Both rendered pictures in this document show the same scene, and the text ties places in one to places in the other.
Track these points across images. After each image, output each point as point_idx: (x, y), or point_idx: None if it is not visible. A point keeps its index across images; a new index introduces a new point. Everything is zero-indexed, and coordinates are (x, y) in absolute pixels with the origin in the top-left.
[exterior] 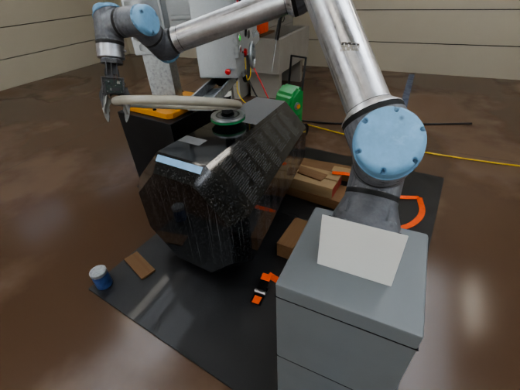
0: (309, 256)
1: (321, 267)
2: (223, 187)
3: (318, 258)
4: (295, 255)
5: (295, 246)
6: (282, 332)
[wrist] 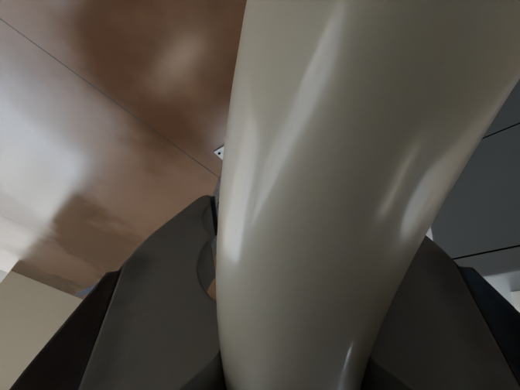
0: (515, 285)
1: (508, 295)
2: None
3: (514, 302)
4: (500, 278)
5: (519, 271)
6: None
